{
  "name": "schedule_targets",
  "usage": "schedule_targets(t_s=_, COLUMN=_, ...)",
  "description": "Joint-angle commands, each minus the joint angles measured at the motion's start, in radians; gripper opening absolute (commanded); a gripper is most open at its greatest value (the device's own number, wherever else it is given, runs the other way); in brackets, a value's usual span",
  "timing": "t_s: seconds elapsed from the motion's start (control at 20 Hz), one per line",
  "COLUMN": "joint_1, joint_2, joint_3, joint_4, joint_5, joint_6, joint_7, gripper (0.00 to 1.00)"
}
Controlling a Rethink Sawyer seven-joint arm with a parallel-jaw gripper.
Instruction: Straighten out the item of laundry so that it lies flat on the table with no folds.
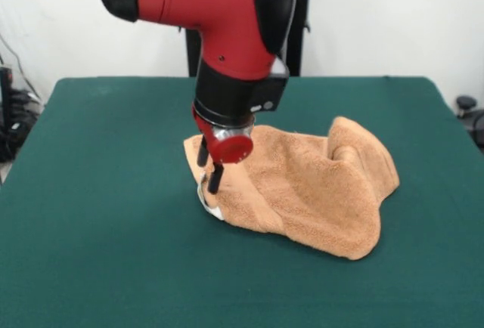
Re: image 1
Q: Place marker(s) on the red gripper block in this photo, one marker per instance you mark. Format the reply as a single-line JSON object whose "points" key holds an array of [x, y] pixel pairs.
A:
{"points": [[230, 150]]}

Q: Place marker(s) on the tan terry towel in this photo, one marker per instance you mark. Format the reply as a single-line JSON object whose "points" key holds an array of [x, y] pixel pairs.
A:
{"points": [[310, 192]]}

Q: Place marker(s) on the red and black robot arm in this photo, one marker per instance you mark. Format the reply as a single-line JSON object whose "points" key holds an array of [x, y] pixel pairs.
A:
{"points": [[189, 3]]}

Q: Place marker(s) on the dark green table cloth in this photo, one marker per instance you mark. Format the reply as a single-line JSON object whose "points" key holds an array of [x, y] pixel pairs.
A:
{"points": [[113, 229]]}

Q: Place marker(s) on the black equipment pile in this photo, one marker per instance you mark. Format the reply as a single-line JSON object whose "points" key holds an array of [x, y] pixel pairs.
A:
{"points": [[11, 143]]}

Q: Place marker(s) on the grey caster leg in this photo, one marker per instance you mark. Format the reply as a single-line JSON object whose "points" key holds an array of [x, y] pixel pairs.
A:
{"points": [[466, 102]]}

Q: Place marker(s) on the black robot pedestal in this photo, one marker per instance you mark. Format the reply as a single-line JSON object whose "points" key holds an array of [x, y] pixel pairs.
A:
{"points": [[298, 22]]}

